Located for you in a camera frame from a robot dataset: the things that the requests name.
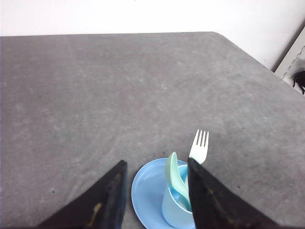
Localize black cable bundle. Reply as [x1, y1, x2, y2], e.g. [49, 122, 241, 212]
[291, 70, 305, 95]

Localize white metal rack post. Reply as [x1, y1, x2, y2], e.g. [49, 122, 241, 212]
[275, 28, 305, 94]

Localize white plastic fork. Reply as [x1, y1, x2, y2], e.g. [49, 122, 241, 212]
[189, 130, 209, 165]

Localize light blue plastic cup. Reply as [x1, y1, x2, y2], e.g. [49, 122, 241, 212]
[162, 166, 195, 229]

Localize blue plastic plate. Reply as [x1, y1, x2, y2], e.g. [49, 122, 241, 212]
[131, 158, 174, 229]

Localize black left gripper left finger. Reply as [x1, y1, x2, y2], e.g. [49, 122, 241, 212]
[37, 160, 127, 229]

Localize mint green plastic spoon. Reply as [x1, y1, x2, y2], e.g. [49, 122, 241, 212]
[165, 152, 191, 211]

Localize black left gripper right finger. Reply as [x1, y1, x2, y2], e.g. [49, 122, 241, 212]
[188, 158, 281, 229]

